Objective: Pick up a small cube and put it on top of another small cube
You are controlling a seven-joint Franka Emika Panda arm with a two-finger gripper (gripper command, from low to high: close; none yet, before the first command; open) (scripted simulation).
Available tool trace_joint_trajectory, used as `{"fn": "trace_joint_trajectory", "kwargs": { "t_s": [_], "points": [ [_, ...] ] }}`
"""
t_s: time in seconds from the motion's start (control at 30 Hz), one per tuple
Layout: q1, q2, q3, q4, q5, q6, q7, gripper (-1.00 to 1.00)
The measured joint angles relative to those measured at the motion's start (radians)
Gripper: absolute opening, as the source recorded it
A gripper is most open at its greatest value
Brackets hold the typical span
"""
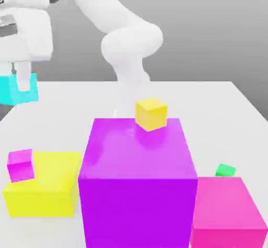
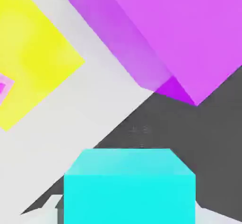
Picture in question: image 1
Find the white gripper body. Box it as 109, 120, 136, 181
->
0, 7, 53, 63

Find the small cyan cube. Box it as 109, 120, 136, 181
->
0, 72, 40, 106

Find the small magenta cube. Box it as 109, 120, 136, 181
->
6, 148, 36, 184

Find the small yellow cube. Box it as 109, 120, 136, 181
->
135, 97, 168, 133

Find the small green cube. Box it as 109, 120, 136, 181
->
215, 163, 237, 178

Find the large yellow box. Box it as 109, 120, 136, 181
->
2, 151, 83, 218

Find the large purple box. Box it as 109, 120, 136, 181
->
77, 117, 199, 248

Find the large pink box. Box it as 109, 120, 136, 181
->
189, 176, 268, 248

